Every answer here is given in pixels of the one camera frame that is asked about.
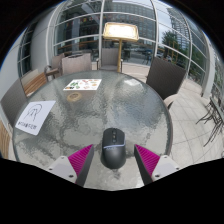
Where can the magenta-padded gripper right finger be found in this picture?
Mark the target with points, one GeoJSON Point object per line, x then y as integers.
{"type": "Point", "coordinates": [150, 161]}

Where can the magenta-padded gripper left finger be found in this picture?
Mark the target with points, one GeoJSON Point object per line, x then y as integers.
{"type": "Point", "coordinates": [78, 161]}

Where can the black computer mouse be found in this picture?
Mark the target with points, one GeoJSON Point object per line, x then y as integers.
{"type": "Point", "coordinates": [113, 150]}

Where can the white printed mouse pad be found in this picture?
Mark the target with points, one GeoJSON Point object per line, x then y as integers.
{"type": "Point", "coordinates": [35, 116]}

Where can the tan tape roll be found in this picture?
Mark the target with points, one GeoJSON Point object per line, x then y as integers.
{"type": "Point", "coordinates": [74, 97]}

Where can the wooden slatted bench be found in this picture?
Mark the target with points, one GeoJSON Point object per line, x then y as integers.
{"type": "Point", "coordinates": [5, 140]}
{"type": "Point", "coordinates": [33, 83]}

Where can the colourful picture menu sheet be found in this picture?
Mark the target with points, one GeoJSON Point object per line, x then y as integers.
{"type": "Point", "coordinates": [82, 84]}

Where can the dark metal folding table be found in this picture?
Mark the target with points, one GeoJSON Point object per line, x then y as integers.
{"type": "Point", "coordinates": [213, 115]}

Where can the grey wicker chair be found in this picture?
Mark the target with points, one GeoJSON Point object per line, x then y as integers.
{"type": "Point", "coordinates": [13, 100]}
{"type": "Point", "coordinates": [55, 66]}
{"type": "Point", "coordinates": [165, 78]}
{"type": "Point", "coordinates": [76, 64]}
{"type": "Point", "coordinates": [110, 58]}

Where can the gold menu display stand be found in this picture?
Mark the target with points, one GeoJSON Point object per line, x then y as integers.
{"type": "Point", "coordinates": [120, 32]}

